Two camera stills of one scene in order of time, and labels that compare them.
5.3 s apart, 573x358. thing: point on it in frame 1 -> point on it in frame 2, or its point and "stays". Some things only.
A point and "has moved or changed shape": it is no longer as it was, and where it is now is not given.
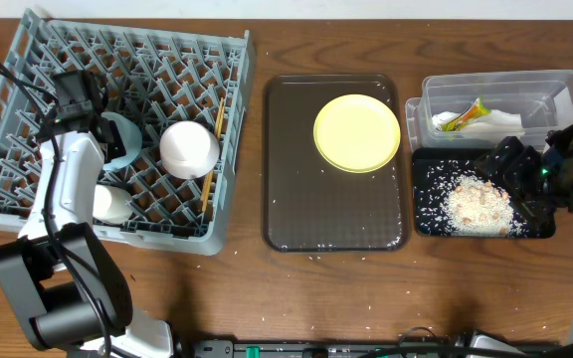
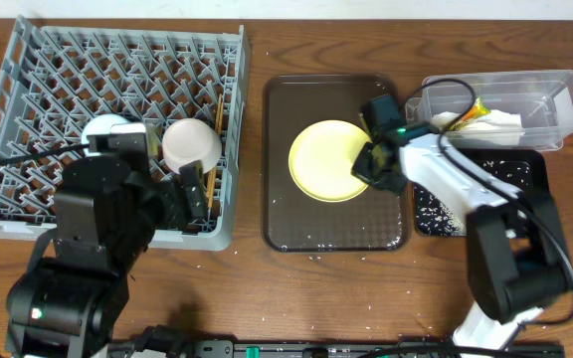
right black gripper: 525,156 -> 360,169
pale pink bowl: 189,149 stays
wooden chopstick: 220,119 stays
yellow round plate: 357,133 has moved or changed shape
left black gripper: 115,140 -> 176,202
